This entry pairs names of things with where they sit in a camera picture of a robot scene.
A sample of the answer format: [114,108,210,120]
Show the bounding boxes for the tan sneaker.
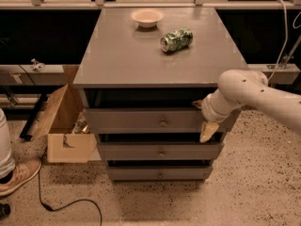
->
[0,157,41,197]

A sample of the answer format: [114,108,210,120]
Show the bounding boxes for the cans inside cardboard box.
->
[72,120,90,134]

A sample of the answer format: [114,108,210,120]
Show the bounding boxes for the grey bottom drawer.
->
[106,166,213,181]

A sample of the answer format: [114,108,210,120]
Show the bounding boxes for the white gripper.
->
[192,92,234,143]

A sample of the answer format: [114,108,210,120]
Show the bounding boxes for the grey drawer cabinet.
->
[74,8,246,168]

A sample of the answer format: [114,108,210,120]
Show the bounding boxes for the small clear object on ledge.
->
[31,58,45,72]

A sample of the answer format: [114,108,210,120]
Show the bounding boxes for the black leaning bar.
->
[20,93,47,141]

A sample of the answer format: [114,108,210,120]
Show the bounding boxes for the black floor cable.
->
[37,148,103,226]

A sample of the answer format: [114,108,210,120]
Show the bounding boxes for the crushed green soda can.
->
[160,28,193,53]

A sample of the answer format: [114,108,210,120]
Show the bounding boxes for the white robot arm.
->
[192,70,301,142]

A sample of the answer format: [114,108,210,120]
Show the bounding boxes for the grey top drawer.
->
[84,108,204,134]

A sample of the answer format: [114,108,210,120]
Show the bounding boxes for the open cardboard box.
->
[31,65,98,165]

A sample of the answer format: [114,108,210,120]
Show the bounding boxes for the black object floor corner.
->
[0,203,10,219]

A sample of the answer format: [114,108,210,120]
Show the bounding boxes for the white bowl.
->
[131,8,164,28]

